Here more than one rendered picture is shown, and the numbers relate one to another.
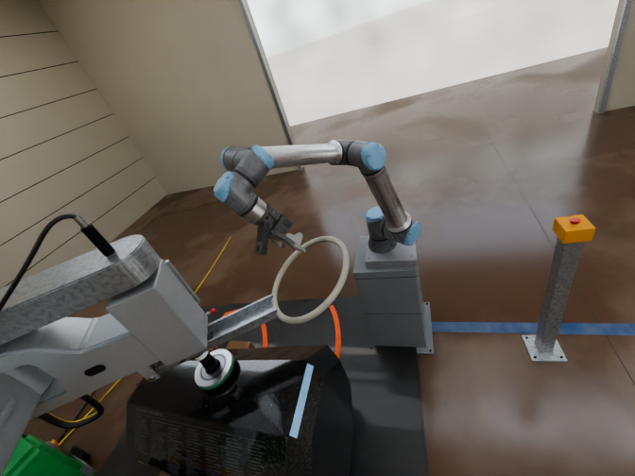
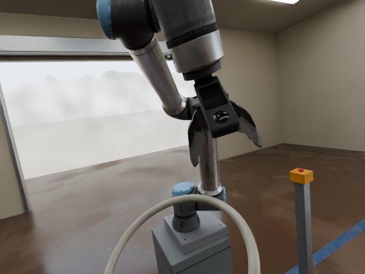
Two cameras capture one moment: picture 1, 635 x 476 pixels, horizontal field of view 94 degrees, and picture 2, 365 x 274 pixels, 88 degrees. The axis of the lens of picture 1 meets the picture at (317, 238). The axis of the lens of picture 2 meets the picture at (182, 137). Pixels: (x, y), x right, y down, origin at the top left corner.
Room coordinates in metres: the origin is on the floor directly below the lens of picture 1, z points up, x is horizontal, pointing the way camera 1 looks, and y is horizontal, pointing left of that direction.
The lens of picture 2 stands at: (0.73, 0.46, 1.66)
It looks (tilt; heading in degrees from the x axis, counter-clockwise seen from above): 7 degrees down; 311
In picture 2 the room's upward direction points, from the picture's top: 7 degrees counter-clockwise
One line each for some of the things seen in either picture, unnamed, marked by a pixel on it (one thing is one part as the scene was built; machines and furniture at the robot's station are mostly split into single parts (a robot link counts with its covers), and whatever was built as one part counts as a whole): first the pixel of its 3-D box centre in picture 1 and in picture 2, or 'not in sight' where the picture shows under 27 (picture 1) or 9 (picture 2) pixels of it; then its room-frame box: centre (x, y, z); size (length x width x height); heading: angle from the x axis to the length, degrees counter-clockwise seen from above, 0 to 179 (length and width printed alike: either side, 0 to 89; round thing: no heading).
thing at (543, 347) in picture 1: (556, 296); (303, 233); (0.99, -1.21, 0.54); 0.20 x 0.20 x 1.09; 68
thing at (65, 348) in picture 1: (84, 352); not in sight; (1.03, 1.16, 1.35); 0.74 x 0.23 x 0.49; 96
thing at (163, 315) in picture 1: (148, 322); not in sight; (1.05, 0.84, 1.36); 0.36 x 0.22 x 0.45; 96
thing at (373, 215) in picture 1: (379, 222); (184, 197); (1.53, -0.41, 1.10); 0.17 x 0.15 x 0.18; 31
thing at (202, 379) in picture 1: (214, 367); not in sight; (1.06, 0.77, 0.92); 0.21 x 0.21 x 0.01
